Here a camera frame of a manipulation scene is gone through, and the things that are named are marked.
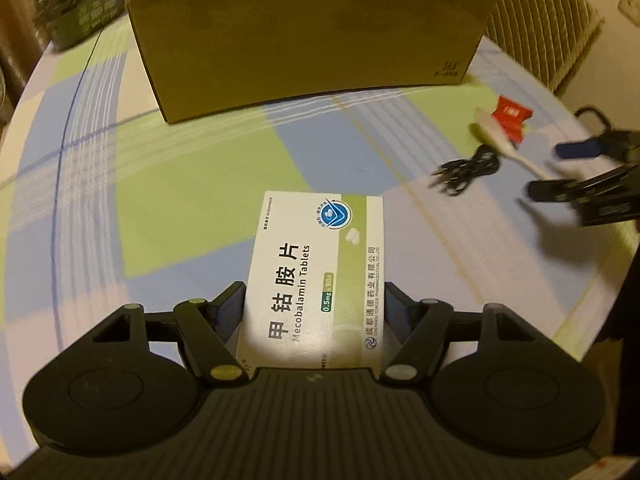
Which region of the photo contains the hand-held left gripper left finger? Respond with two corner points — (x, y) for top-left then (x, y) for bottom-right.
(90, 281), (248, 386)

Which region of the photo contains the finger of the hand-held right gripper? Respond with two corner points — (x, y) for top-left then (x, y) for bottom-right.
(556, 130), (640, 159)
(527, 162), (640, 227)

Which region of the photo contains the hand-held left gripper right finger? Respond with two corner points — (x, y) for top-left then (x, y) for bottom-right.
(382, 282), (538, 386)

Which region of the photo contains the white plastic spoon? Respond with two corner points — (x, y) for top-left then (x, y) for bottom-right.
(470, 109), (551, 181)

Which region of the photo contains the white medicine box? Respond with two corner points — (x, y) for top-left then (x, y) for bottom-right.
(235, 190), (388, 373)

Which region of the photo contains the brown cardboard box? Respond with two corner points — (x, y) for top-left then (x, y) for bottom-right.
(127, 0), (496, 126)

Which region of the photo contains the red packet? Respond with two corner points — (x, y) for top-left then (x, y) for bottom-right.
(490, 95), (534, 142)

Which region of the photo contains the chair with quilted cover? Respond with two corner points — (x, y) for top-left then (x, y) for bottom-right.
(475, 0), (604, 95)

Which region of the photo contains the dark green printed box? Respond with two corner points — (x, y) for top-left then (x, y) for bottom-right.
(32, 0), (126, 52)

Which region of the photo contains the beige curtain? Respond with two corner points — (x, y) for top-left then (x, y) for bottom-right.
(0, 0), (57, 86)

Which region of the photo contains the black metal handle frame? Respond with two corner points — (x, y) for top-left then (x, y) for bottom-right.
(574, 106), (615, 133)

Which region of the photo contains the black cable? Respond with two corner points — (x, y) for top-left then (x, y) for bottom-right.
(432, 144), (502, 197)

